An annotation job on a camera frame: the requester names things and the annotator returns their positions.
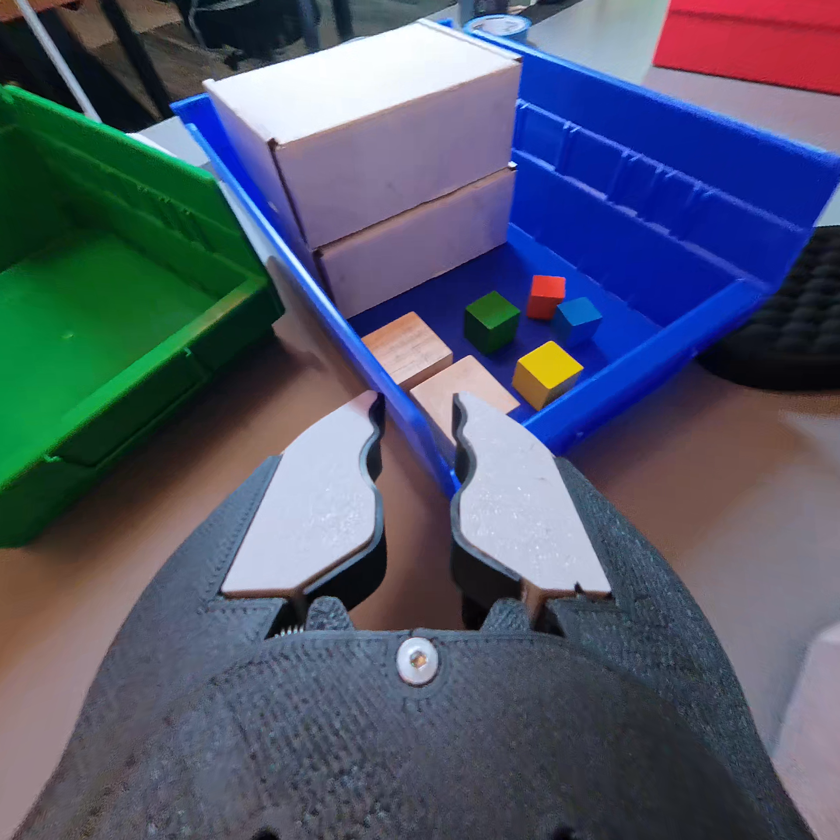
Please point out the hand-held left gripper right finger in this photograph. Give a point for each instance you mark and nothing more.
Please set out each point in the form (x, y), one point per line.
(525, 512)

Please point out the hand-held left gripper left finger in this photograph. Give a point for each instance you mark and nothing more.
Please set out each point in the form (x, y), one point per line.
(315, 512)

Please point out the yellow wooden cube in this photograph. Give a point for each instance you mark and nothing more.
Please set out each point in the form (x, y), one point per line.
(544, 374)

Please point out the green wooden cube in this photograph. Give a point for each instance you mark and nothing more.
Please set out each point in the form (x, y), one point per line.
(492, 321)

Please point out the blue wooden cube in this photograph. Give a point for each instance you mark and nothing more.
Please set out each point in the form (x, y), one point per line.
(577, 318)

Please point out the red wooden cube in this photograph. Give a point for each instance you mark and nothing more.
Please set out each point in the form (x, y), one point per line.
(546, 295)

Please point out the blue plastic bin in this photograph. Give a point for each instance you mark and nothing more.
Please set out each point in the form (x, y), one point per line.
(656, 216)

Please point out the closed white cardboard box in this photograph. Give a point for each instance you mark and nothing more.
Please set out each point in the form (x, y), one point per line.
(394, 118)
(420, 249)

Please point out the plain wooden block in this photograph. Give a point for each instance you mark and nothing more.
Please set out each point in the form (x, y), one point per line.
(469, 375)
(407, 348)

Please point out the green plastic bin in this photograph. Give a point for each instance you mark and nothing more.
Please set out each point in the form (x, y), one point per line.
(98, 308)

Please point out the black mesh cushion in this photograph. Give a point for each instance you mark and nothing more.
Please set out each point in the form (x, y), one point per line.
(787, 315)

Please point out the blue tape roll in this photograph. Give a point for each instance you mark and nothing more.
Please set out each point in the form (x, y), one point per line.
(474, 26)

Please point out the red mat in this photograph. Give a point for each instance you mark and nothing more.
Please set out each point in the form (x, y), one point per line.
(748, 46)

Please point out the white pole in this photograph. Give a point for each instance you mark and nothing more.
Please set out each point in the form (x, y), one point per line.
(52, 59)

